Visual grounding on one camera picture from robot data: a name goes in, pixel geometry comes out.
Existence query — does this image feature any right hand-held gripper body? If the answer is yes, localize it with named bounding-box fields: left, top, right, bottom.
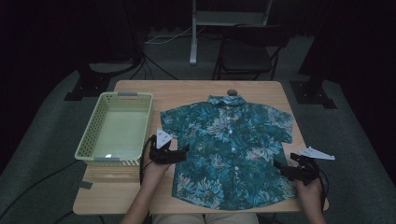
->
left=280, top=146, right=337, bottom=188

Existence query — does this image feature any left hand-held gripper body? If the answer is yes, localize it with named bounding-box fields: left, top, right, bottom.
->
left=148, top=128, right=182, bottom=165

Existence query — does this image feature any teal floral short-sleeved shirt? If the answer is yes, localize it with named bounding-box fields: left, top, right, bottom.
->
left=159, top=94, right=297, bottom=211

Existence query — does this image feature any person's left hand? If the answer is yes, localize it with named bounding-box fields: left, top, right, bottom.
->
left=141, top=148, right=173, bottom=187

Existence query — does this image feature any person's right hand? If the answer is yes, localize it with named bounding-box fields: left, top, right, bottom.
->
left=294, top=178, right=324, bottom=211

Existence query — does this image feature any pale green plastic basket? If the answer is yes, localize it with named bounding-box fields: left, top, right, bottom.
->
left=74, top=91, right=154, bottom=167

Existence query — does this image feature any black stand base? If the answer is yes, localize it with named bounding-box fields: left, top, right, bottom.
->
left=289, top=31, right=338, bottom=110
left=64, top=61, right=142, bottom=102

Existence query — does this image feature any grey metal stand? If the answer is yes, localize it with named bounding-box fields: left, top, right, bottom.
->
left=189, top=0, right=274, bottom=66

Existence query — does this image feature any black folding chair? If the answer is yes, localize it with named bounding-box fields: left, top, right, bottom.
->
left=212, top=24, right=291, bottom=82

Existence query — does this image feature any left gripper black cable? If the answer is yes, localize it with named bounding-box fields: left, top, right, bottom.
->
left=138, top=134, right=157, bottom=185

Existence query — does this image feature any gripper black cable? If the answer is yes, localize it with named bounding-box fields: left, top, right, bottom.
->
left=138, top=134, right=157, bottom=185
left=317, top=168, right=331, bottom=213

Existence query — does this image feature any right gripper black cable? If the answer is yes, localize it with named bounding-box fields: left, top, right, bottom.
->
left=317, top=168, right=331, bottom=213

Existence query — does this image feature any black floor cable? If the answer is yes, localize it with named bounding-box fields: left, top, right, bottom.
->
left=0, top=159, right=79, bottom=220
left=129, top=50, right=180, bottom=81

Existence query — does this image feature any white floor cable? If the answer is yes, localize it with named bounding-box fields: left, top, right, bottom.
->
left=144, top=26, right=194, bottom=45

